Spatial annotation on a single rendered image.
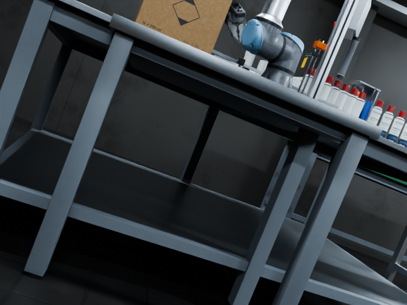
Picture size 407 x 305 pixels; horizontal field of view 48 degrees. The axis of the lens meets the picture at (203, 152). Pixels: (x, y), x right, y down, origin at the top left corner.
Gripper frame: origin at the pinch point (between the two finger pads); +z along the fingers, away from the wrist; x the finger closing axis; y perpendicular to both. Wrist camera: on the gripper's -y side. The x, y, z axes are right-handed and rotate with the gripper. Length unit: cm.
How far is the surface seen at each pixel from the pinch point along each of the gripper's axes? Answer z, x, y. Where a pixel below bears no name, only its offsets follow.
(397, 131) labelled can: 56, -81, -2
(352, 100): 36, -56, -2
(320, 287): 99, -3, -61
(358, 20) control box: -2, -52, -18
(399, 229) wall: 216, -232, 212
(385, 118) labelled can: 49, -75, -1
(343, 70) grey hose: 20, -47, -11
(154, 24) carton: -7, 45, -43
